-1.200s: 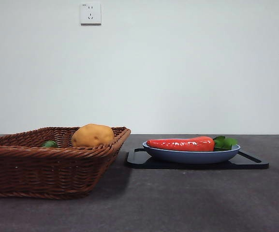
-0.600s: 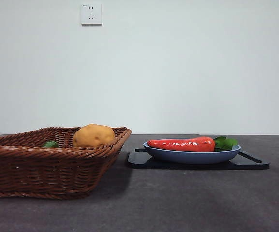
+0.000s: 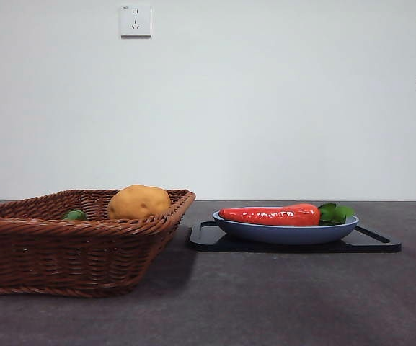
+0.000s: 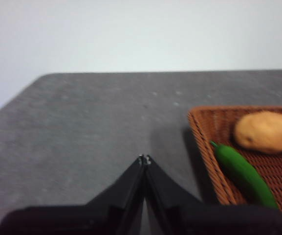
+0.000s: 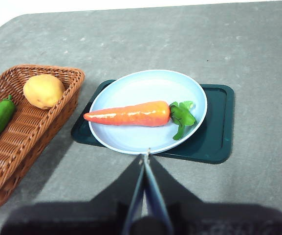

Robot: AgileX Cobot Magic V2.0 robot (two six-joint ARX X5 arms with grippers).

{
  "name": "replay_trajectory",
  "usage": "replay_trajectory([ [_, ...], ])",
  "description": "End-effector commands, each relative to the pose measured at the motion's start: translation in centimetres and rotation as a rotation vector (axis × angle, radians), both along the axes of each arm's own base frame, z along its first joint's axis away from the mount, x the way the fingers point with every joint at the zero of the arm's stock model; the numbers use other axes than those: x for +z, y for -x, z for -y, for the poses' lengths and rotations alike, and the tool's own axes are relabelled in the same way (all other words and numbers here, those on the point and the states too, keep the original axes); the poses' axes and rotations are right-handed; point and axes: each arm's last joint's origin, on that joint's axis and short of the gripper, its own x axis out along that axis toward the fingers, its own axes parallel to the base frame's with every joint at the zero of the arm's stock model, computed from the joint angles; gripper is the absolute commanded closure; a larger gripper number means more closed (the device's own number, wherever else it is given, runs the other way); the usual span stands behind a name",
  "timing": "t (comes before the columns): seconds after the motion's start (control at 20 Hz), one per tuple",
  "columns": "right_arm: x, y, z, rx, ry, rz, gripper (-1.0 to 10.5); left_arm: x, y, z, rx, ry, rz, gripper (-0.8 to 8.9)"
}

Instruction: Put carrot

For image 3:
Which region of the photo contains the orange carrot with green leaves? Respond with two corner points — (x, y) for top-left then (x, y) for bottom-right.
(218, 203), (355, 228)

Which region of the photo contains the white wall socket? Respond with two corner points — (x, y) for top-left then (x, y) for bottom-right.
(120, 4), (152, 39)

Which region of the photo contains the blue round plate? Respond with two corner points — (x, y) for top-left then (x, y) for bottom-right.
(212, 210), (360, 246)

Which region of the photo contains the yellow-brown potato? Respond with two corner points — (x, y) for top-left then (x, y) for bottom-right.
(107, 184), (172, 220)

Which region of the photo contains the brown wicker basket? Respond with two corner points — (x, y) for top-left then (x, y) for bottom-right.
(0, 188), (197, 299)

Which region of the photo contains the small green vegetable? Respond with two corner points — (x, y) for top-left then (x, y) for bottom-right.
(61, 209), (88, 222)

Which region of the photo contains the black cutting board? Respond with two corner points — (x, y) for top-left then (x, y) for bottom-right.
(187, 221), (402, 254)

